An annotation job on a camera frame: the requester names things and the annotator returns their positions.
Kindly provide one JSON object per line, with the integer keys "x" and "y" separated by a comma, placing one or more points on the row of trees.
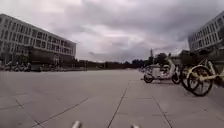
{"x": 113, "y": 64}

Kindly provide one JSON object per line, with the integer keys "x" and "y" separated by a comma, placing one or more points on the grey paved plaza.
{"x": 93, "y": 96}

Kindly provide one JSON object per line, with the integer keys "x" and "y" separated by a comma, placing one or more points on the white scooter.
{"x": 161, "y": 71}

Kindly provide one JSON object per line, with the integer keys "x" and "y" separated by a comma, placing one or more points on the robot's own part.
{"x": 76, "y": 124}
{"x": 134, "y": 126}

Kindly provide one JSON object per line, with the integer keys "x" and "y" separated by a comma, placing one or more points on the long building with many windows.
{"x": 33, "y": 38}

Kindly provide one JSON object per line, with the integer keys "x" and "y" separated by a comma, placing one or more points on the yellow bicycle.
{"x": 200, "y": 80}

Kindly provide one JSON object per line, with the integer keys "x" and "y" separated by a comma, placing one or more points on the row of parked vehicles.
{"x": 20, "y": 67}

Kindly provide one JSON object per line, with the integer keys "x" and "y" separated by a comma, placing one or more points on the pale building with window rows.
{"x": 210, "y": 33}

